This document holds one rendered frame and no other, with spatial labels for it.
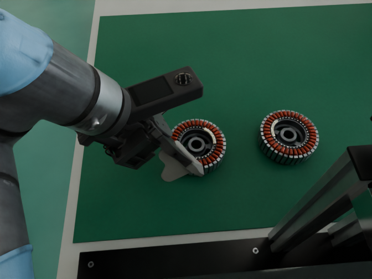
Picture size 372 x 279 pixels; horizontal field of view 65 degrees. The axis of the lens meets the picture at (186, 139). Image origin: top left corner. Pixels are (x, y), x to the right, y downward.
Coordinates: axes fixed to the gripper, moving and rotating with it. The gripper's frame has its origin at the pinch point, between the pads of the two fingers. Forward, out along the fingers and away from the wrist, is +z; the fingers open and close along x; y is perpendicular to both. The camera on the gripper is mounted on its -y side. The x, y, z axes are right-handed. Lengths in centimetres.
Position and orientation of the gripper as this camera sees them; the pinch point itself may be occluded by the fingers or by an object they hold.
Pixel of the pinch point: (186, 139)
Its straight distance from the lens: 53.1
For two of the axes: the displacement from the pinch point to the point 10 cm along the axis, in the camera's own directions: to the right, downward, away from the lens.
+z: 4.4, 2.6, 8.6
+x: 4.7, 7.5, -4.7
